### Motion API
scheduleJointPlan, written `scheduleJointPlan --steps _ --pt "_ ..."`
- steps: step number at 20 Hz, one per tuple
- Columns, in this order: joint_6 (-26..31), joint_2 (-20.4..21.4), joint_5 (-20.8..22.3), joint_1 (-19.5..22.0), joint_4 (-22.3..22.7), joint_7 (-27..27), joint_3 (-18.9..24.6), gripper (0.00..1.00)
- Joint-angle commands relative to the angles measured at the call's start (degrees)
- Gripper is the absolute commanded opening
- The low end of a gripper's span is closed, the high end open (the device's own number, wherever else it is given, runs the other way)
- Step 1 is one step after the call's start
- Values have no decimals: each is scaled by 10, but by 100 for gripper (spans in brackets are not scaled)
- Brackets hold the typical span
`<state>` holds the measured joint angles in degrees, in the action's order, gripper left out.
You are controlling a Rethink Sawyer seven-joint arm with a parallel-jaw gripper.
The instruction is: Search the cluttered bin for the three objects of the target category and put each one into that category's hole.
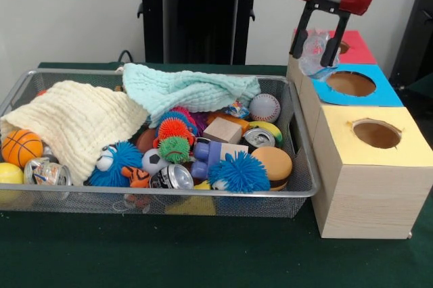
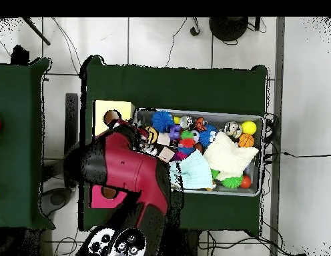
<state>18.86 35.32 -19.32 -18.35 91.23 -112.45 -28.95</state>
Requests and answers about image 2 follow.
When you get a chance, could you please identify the mint green cloth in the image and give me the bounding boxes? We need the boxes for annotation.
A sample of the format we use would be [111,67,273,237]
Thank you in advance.
[169,149,214,189]

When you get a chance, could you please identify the wooden box with three holes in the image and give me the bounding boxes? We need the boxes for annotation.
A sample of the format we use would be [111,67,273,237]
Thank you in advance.
[89,99,136,209]

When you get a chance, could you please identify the clear mesh bin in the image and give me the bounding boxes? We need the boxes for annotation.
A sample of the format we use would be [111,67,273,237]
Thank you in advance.
[129,107,265,197]

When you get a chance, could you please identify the purple toy block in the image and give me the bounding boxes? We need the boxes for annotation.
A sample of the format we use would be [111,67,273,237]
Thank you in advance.
[168,124,182,141]

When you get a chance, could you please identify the wooden cube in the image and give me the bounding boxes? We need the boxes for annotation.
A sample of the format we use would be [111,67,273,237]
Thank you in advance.
[158,147,176,163]

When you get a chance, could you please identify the blue spiky ball with eyes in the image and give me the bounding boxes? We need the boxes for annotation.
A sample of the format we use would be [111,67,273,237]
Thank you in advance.
[198,124,218,148]

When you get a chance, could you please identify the dark green table cloth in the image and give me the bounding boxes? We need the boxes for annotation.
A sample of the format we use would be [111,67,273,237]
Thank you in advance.
[79,55,268,232]
[0,57,55,231]

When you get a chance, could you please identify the cream knitted cloth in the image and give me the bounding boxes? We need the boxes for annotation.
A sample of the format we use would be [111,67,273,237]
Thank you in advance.
[204,131,260,181]

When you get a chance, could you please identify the crushed white printed can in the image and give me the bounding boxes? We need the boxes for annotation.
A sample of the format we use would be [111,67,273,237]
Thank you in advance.
[223,120,242,139]

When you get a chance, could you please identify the orange toy basketball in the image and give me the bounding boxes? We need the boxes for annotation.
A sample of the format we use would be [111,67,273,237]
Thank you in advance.
[238,133,255,148]

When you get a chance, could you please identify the yellow ball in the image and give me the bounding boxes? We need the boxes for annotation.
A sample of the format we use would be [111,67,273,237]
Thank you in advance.
[240,120,258,135]

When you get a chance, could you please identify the black upright panel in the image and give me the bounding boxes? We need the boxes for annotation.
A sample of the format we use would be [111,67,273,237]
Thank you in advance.
[64,93,79,189]

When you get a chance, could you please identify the grey rounded floor base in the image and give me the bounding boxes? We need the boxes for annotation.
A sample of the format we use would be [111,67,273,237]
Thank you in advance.
[38,187,73,217]

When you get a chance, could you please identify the black round stand base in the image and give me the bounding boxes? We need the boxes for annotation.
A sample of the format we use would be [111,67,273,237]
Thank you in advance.
[208,17,249,42]

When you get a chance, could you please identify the thin black rod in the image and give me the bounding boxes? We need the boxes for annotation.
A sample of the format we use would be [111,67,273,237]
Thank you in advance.
[21,17,51,46]

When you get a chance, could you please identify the black cable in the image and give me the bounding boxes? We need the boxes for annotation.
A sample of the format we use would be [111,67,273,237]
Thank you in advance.
[264,151,331,159]

